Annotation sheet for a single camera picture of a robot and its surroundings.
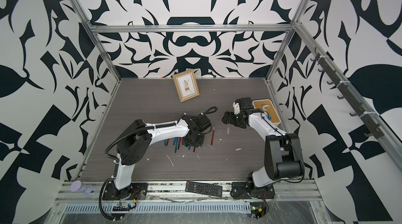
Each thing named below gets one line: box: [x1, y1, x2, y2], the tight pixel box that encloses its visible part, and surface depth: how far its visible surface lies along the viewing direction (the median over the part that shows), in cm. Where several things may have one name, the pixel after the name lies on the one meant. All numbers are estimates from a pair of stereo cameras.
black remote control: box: [184, 180, 223, 198], surface depth 76 cm
